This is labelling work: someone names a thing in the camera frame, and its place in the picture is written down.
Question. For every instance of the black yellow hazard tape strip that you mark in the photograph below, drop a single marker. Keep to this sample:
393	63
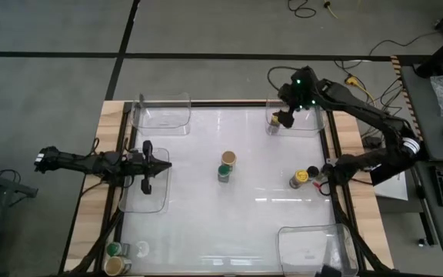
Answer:
406	96

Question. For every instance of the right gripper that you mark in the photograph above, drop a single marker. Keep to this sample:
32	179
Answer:
296	92

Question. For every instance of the white paper sheet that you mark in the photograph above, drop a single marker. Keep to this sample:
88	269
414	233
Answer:
392	188

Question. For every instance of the black stand leg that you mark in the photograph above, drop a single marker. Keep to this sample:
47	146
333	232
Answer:
442	50

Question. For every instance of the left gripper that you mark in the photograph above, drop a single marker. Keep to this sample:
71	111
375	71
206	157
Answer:
147	169

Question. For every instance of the clear plastic bin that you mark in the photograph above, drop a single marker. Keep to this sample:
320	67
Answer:
306	123
310	246
156	196
164	115

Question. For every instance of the black aluminium table frame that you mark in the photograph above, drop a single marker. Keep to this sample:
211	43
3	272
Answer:
225	103

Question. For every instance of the green label oregano jar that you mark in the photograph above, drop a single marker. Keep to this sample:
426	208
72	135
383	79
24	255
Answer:
224	171
114	249

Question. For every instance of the black lid spice jar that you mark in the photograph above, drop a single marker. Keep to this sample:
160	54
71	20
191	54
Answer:
312	171
327	169

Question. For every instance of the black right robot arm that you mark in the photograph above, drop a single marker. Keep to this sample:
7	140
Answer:
360	105

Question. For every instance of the tan lid furikake jar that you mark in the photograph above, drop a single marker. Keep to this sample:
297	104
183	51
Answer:
228	157
115	265

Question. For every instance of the dark grey desk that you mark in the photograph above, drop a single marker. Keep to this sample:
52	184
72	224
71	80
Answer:
421	104

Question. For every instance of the yellow lid spice jar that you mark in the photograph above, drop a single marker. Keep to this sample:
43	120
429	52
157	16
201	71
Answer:
274	121
300	177

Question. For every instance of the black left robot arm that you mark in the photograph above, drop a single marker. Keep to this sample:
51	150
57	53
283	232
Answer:
71	162

